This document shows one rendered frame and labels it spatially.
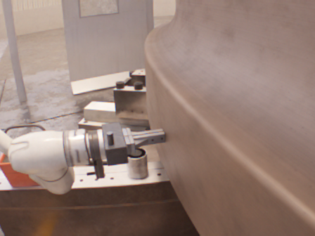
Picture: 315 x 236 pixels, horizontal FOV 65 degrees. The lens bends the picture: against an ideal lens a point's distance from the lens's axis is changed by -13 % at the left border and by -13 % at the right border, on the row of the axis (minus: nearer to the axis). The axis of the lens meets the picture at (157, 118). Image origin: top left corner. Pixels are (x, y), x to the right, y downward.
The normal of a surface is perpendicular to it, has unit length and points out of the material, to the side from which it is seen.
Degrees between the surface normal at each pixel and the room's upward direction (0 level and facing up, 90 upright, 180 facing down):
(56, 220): 90
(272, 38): 87
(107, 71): 90
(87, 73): 90
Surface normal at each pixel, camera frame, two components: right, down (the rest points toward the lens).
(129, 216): 0.12, 0.43
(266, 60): -0.91, -0.11
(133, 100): -0.27, 0.43
